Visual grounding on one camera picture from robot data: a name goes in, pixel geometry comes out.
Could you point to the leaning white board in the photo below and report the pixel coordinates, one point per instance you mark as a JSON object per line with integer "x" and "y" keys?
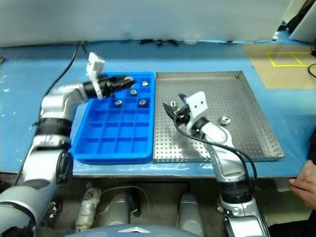
{"x": 306, "y": 27}

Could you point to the grey right robot leg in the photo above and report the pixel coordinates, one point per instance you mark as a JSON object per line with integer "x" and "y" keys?
{"x": 190, "y": 214}

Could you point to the white round disc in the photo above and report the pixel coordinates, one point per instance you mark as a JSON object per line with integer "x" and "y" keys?
{"x": 190, "y": 42}

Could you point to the person's bare hand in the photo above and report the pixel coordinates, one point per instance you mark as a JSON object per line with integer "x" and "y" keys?
{"x": 306, "y": 182}

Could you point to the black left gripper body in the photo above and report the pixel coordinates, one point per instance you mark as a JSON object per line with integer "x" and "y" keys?
{"x": 108, "y": 86}

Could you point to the blue compartment tray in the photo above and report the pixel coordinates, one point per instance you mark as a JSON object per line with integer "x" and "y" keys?
{"x": 111, "y": 138}

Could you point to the grey left robot leg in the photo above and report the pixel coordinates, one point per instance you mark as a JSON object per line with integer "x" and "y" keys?
{"x": 113, "y": 209}

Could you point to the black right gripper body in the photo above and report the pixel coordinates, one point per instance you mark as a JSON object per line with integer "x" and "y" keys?
{"x": 184, "y": 114}

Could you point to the perforated steel tray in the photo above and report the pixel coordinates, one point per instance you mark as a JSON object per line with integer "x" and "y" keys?
{"x": 234, "y": 93}

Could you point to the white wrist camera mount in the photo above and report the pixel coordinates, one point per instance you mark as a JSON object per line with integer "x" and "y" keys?
{"x": 95, "y": 65}
{"x": 197, "y": 105}

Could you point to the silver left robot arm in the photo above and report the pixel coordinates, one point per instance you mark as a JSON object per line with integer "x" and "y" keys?
{"x": 56, "y": 103}

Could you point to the small dark clip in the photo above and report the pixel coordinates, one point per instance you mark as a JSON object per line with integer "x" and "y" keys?
{"x": 230, "y": 41}

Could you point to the blue table cover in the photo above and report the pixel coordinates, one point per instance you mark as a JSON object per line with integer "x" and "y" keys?
{"x": 37, "y": 74}

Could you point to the white wrapped post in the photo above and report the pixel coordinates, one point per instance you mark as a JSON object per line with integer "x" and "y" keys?
{"x": 86, "y": 209}

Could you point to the brown cardboard sheet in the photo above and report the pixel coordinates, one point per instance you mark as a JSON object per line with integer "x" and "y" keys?
{"x": 284, "y": 79}

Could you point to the person's dark jacket sleeve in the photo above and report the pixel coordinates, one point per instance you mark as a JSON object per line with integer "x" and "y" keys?
{"x": 313, "y": 145}

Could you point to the grey robot leg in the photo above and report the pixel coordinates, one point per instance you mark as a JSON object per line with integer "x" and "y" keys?
{"x": 190, "y": 214}
{"x": 113, "y": 209}

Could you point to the black clip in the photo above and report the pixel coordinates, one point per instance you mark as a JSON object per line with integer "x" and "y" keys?
{"x": 172, "y": 42}
{"x": 160, "y": 42}
{"x": 145, "y": 41}

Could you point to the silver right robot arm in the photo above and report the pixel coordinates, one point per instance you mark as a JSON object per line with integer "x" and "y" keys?
{"x": 229, "y": 168}

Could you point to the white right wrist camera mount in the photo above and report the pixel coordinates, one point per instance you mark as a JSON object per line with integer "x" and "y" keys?
{"x": 197, "y": 105}

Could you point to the dark background object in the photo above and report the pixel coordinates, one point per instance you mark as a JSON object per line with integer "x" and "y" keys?
{"x": 293, "y": 22}

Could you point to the yellow tape square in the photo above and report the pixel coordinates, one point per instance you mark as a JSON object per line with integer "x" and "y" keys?
{"x": 272, "y": 59}

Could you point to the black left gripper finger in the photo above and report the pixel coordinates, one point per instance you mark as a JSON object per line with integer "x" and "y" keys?
{"x": 123, "y": 87}
{"x": 124, "y": 80}

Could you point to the grey robot torso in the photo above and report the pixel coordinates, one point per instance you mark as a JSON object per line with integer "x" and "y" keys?
{"x": 111, "y": 230}

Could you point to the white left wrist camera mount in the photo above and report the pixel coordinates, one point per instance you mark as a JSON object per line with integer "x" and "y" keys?
{"x": 95, "y": 65}

